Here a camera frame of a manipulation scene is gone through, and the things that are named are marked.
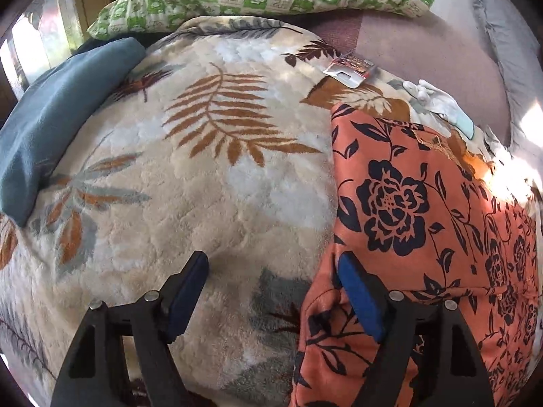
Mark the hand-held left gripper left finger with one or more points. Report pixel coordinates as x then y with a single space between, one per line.
186 301

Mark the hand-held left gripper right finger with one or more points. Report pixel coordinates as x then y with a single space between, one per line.
360 299

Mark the grey ruffled pillow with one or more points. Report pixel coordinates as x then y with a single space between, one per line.
509 59

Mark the orange floral garment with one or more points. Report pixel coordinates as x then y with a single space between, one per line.
403 220

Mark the white glove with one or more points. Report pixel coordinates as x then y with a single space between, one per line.
441 104

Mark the red and silver card packet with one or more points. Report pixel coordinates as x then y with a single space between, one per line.
350 70

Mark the wooden framed glass window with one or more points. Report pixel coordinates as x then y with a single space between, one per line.
51 29

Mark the cream leaf-print fleece blanket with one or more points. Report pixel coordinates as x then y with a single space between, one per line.
203 186

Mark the blue cloth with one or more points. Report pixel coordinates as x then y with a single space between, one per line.
55 110

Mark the mauve bed sheet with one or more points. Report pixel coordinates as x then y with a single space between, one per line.
424 46

